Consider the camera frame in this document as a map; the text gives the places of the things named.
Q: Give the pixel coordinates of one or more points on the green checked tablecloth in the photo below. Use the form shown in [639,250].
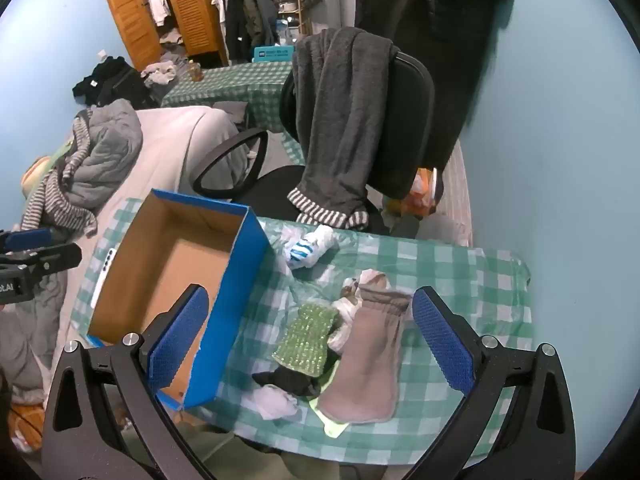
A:
[450,270]

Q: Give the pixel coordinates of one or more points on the brown white small cloth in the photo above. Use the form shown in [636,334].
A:
[350,291]

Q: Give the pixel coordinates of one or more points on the black hanging jacket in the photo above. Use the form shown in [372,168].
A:
[440,35]

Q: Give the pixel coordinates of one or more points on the grey striped garment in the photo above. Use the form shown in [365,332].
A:
[45,200]

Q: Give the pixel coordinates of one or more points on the blue cardboard box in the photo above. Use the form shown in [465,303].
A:
[250,260]

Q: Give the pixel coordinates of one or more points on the black office chair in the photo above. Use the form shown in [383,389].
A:
[405,125]

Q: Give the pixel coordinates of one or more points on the pale bed blanket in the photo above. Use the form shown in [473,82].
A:
[172,137]

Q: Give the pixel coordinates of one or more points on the light grey sock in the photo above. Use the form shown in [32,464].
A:
[272,402]

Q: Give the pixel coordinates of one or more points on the orange plastic bag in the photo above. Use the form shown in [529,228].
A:
[420,195]

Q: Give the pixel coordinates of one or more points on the teal plastic box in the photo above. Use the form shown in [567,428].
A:
[272,55]

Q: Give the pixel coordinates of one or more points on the olive green cloth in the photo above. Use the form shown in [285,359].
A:
[225,455]

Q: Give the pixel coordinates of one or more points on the green checked table cover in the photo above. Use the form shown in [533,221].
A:
[235,85]

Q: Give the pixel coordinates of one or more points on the white blue striped sock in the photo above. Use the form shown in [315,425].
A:
[302,251]

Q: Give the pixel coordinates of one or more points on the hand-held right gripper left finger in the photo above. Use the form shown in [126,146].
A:
[180,340]

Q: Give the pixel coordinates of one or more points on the taupe fabric pouch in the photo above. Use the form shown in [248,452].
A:
[365,360]

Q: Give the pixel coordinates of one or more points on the lime green cloth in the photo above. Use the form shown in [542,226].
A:
[335,429]

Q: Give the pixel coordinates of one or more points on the orange cloth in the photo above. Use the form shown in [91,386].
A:
[30,427]

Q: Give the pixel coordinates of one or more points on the grey puffer jacket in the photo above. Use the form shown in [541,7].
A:
[110,150]

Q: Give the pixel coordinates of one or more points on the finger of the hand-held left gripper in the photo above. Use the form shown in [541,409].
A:
[30,239]
[55,256]

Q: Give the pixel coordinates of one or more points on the white sock grey toe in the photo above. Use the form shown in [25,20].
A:
[344,327]

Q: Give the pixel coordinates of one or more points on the grey towel striped edge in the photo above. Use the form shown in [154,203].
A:
[340,110]

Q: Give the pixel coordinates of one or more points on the black sock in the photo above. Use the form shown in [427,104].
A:
[290,381]

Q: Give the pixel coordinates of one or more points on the louvered wooden wardrobe door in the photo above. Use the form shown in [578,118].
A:
[192,5]
[131,15]

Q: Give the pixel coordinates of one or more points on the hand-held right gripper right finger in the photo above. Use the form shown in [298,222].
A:
[445,340]

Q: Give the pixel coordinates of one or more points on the pile of pale clothes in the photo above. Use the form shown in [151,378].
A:
[161,72]

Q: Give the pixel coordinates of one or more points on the pale striped cloth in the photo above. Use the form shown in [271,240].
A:
[457,195]

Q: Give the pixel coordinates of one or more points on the dark hanging coats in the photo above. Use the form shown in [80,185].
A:
[250,15]

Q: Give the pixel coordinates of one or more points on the amber bottle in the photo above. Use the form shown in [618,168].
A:
[195,71]

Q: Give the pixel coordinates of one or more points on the pale pink cloth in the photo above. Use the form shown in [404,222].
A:
[374,279]

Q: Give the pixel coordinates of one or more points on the green knitted cloth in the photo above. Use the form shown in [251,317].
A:
[305,340]

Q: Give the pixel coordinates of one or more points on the clear water bottle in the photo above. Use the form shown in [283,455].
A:
[287,34]

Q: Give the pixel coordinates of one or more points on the pile of black clothes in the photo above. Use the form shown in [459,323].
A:
[112,82]

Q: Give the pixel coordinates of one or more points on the grey crumpled cloth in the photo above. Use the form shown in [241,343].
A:
[30,350]

